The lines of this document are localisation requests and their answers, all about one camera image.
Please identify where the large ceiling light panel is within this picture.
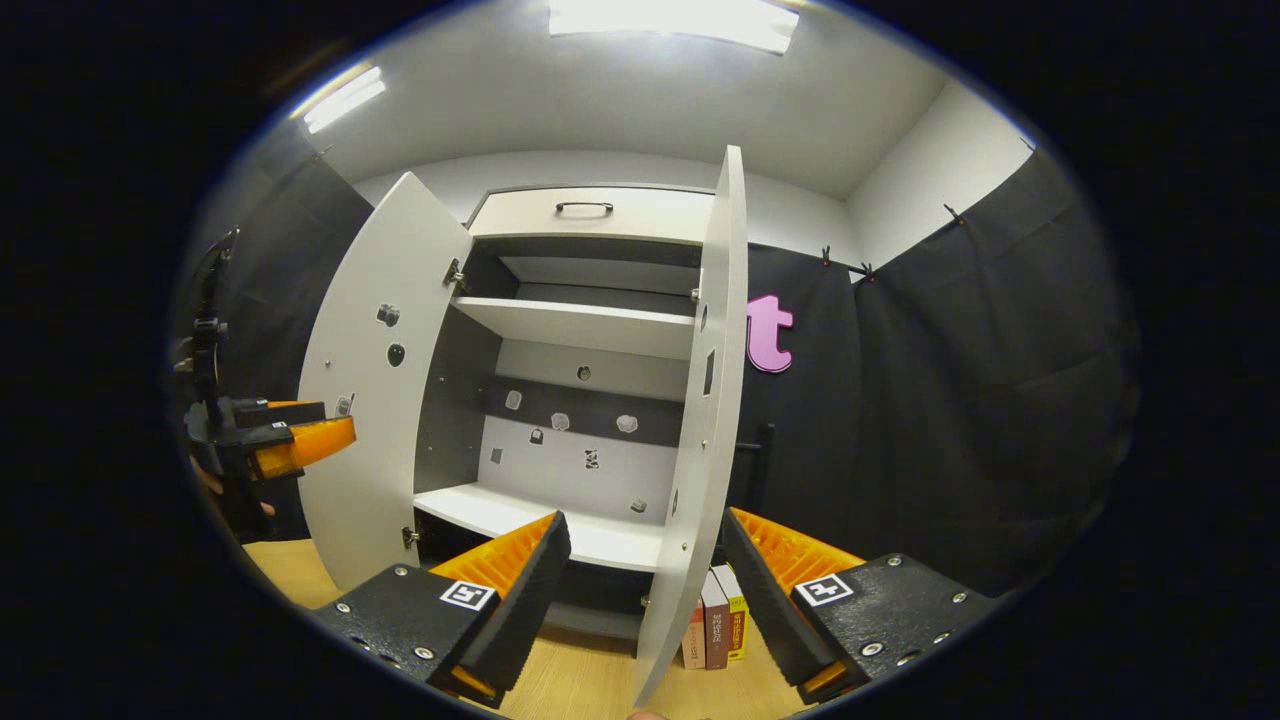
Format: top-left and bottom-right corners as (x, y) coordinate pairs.
(548, 0), (801, 56)

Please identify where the beige double-door shoe cabinet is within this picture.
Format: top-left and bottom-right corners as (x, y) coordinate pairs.
(410, 183), (723, 641)

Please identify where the beige cabinet drawer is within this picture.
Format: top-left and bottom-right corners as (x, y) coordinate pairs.
(468, 187), (716, 246)

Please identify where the yellow book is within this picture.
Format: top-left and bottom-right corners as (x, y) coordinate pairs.
(712, 565), (749, 663)

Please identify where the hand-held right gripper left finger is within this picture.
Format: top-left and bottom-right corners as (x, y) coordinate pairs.
(310, 510), (573, 709)

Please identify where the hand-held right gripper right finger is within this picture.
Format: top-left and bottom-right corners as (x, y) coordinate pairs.
(720, 507), (1001, 706)

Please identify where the black backdrop cloth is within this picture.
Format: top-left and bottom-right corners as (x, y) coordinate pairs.
(175, 140), (1141, 601)

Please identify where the beige cabinet door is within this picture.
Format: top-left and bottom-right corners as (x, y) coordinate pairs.
(632, 145), (776, 709)
(297, 170), (473, 593)

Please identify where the small ceiling light panel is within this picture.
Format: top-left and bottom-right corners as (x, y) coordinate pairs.
(300, 65), (388, 136)

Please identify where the white cabinet shelf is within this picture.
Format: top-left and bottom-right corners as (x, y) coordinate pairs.
(450, 296), (698, 361)

